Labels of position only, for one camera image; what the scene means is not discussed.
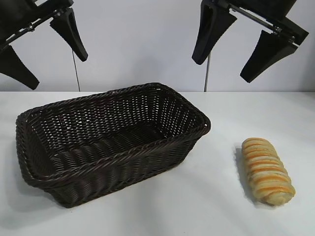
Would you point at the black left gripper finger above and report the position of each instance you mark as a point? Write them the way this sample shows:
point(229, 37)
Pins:
point(17, 68)
point(73, 39)

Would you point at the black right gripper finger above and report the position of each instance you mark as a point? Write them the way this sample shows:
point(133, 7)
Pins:
point(209, 32)
point(268, 54)

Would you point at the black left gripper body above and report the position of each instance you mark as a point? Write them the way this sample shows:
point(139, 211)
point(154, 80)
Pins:
point(22, 14)

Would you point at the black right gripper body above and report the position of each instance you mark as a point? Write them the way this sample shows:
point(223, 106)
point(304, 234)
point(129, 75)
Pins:
point(265, 9)

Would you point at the long striped bread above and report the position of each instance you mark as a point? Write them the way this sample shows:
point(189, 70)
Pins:
point(265, 172)

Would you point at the dark brown woven basket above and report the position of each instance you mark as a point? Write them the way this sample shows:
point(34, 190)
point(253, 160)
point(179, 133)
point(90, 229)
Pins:
point(110, 159)

